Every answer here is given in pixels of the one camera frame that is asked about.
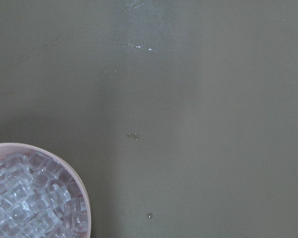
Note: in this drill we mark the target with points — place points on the pink bowl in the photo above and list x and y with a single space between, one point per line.
7 148

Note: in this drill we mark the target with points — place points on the pile of clear ice cubes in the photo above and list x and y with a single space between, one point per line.
39 198

